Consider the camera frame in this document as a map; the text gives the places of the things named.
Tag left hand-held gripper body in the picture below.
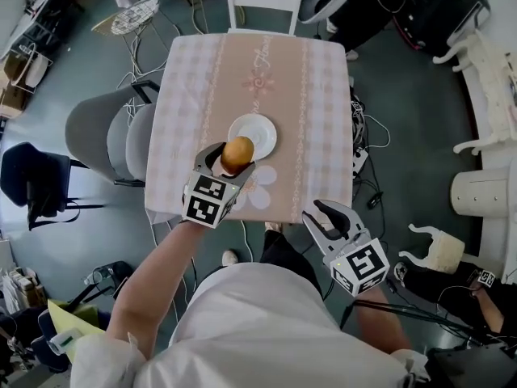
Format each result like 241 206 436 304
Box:
181 156 245 230

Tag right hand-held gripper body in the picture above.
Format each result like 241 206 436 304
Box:
322 228 391 297

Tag white round plate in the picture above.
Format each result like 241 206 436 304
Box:
227 113 279 162

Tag person's right forearm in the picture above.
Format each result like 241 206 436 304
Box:
353 284 414 356

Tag person's left forearm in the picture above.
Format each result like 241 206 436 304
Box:
106 218 204 357

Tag person's black trousers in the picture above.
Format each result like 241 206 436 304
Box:
259 230 325 300

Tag white power strip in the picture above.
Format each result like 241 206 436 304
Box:
351 146 369 179

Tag white stool with woven seat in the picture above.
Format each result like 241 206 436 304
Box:
397 223 466 275

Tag pink checked tablecloth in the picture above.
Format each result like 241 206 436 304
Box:
144 33 355 225

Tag grey upholstered chair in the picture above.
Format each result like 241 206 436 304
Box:
64 80 162 188

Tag person's white shirt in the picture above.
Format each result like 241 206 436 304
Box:
69 262 430 388

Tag white round cabinet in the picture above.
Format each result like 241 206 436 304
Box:
449 167 517 218

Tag black equipment case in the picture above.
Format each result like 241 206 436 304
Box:
425 342 517 388

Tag white wooden chair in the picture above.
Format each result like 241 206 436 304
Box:
224 0 307 36

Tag dark blue chair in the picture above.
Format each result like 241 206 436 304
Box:
0 141 107 232

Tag yellow green sheet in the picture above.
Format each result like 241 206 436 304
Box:
46 298 107 361

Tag white ornate furniture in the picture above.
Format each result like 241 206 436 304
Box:
431 29 517 157

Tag white cable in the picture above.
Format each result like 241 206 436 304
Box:
116 22 179 116

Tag wire mesh chair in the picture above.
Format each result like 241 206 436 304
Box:
90 0 162 37

